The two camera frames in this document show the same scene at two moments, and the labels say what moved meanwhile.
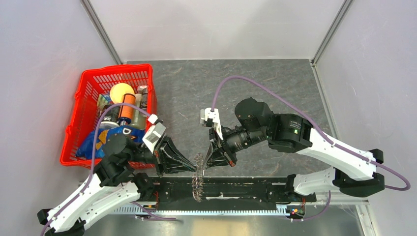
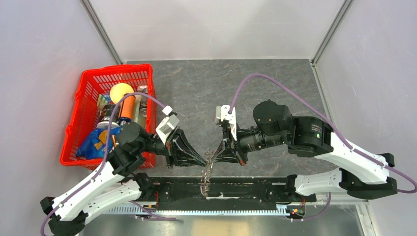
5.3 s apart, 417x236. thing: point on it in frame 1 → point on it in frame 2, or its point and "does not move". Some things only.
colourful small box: [103, 100] does not move
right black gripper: [226, 157] → [230, 156]
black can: [110, 117] does not move
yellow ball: [118, 91] does not move
